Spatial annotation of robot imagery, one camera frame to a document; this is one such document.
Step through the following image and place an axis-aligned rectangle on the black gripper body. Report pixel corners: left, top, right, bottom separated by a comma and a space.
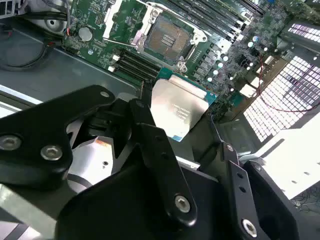
54, 162, 240, 240

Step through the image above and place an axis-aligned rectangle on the metal socket cover frame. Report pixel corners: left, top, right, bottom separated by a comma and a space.
101, 0, 163, 50

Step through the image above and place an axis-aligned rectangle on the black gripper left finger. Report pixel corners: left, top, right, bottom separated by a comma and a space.
0, 84, 198, 229

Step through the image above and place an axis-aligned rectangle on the metal wire locking lever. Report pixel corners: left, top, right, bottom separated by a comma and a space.
178, 44, 197, 68

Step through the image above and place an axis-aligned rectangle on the silver CPU chip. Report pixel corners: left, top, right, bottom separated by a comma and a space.
149, 73, 218, 143

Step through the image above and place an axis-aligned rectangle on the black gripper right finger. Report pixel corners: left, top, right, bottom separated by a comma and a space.
207, 116, 300, 240

